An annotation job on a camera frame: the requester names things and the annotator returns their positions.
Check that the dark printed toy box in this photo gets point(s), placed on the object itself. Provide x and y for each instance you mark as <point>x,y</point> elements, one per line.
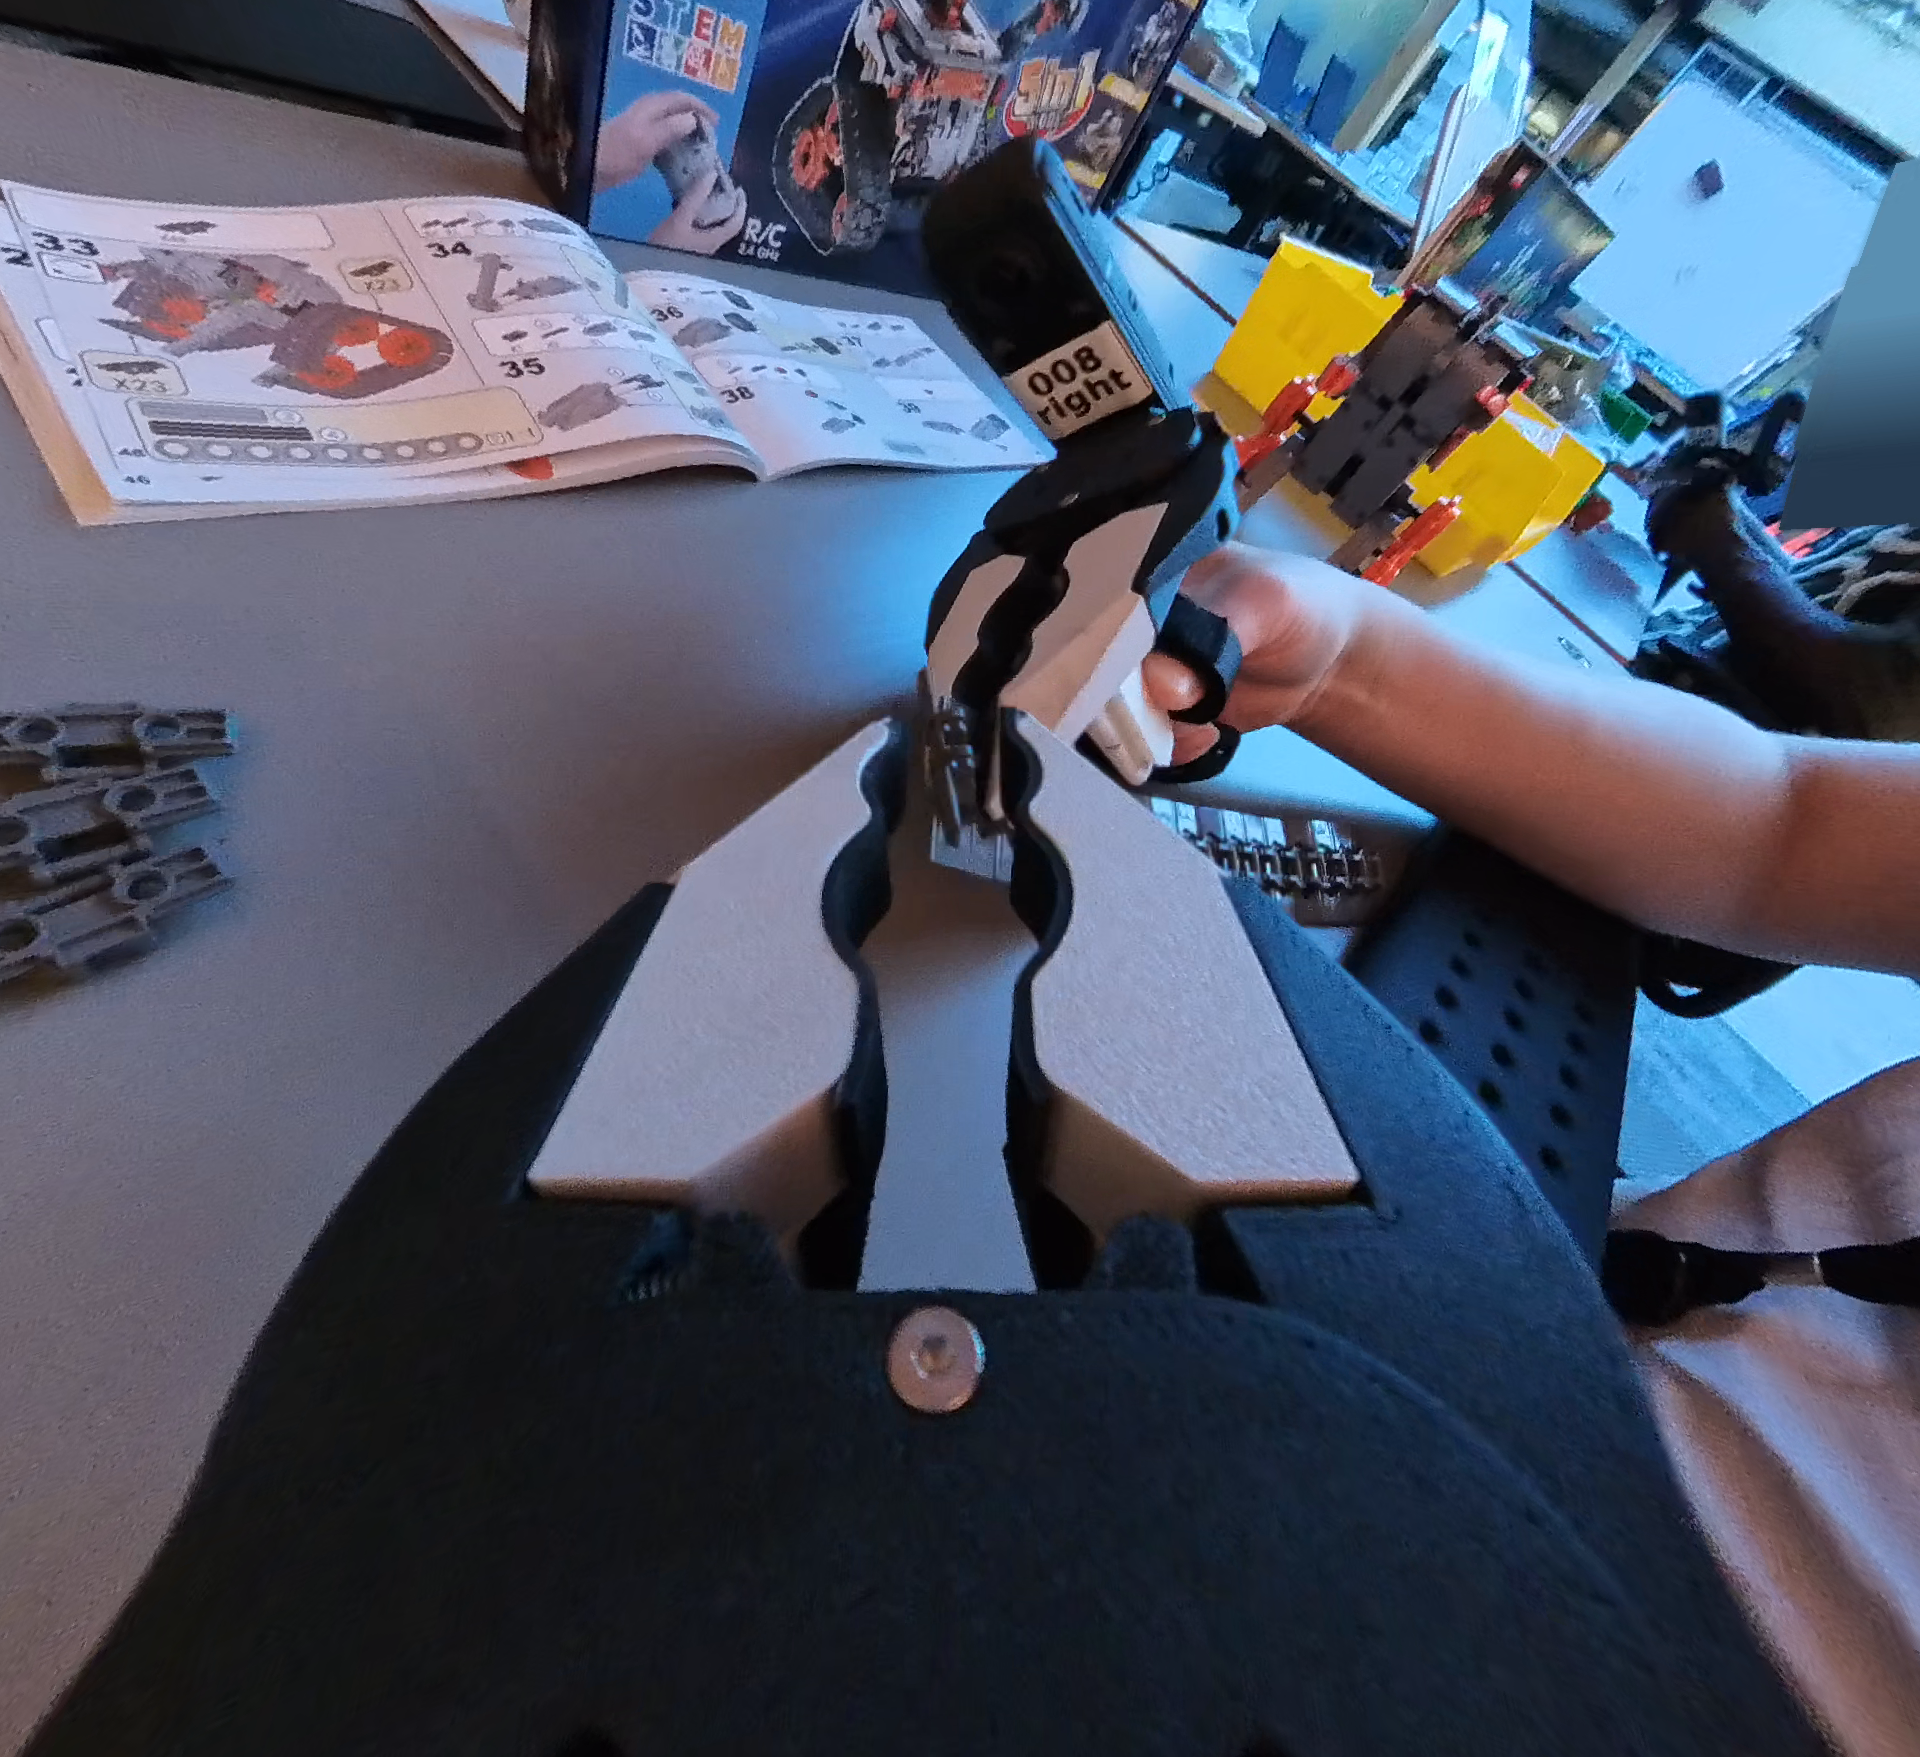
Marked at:
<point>1515,236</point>

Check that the white board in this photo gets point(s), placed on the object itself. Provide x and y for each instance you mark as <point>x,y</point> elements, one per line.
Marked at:
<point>1724,242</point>

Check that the open instruction booklet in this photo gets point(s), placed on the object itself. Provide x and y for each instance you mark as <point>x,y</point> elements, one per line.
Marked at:
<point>377,347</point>

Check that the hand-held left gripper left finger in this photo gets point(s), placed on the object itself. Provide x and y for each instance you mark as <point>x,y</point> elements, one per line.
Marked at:
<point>706,1021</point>

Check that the yellow plastic bin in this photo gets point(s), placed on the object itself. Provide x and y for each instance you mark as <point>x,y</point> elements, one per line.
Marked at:
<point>1290,316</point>

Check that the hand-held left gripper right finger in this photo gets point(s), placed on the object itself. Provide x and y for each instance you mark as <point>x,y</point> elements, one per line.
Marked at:
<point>1184,1038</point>

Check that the black perforated chair back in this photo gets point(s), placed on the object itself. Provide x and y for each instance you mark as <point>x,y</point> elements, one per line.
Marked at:
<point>1500,1038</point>

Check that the grey orange toy robot model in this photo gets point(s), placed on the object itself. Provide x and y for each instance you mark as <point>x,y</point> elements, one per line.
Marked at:
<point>1396,406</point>

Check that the person's pale shirt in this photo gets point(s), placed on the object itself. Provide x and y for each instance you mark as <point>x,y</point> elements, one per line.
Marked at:
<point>1799,1519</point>

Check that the person's right hand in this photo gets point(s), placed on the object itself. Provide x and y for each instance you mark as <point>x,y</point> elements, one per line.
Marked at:
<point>1290,632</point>

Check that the white card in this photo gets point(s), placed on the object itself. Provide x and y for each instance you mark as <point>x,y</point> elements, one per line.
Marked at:
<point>467,41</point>

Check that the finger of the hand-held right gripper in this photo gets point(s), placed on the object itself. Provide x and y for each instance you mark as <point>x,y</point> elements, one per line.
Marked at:
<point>959,619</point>
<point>1103,632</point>

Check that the grey desk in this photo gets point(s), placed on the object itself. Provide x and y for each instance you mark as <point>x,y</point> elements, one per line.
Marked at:
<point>377,738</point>

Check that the blue robot kit box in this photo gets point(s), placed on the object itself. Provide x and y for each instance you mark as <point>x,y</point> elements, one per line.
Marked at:
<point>842,17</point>

